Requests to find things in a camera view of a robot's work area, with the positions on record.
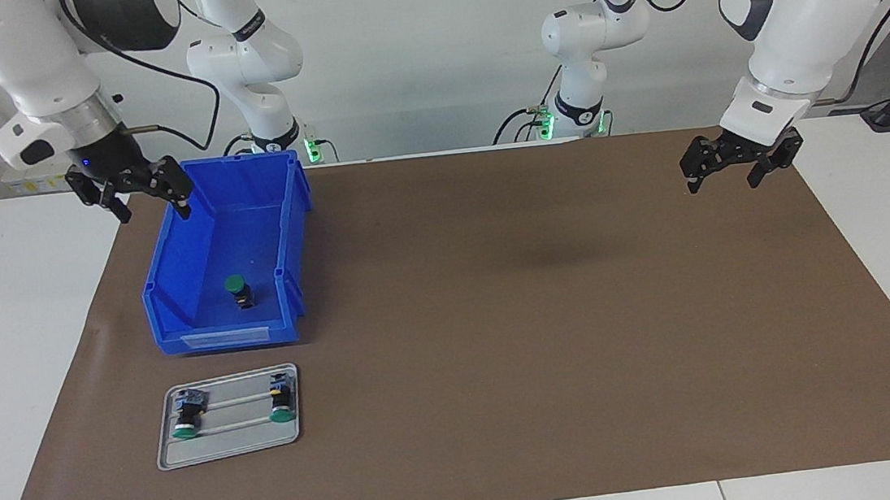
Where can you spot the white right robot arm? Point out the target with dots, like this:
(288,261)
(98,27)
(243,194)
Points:
(27,61)

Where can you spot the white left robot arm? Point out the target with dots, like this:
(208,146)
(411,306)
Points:
(798,20)

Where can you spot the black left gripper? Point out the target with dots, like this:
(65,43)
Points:
(746,151)

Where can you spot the white box yellow label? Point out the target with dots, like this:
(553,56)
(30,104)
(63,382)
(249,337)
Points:
(22,186)

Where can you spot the brown table mat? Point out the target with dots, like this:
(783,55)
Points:
(504,358)

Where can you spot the silver metal tray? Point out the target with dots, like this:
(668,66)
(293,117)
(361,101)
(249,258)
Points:
(243,442)

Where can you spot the blue plastic storage bin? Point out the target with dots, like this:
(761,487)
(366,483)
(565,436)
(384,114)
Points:
(200,249)

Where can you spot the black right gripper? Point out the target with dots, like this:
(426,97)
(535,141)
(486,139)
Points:
(106,160)

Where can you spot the green push button switch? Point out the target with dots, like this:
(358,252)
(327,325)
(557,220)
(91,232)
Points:
(281,396)
(234,284)
(187,409)

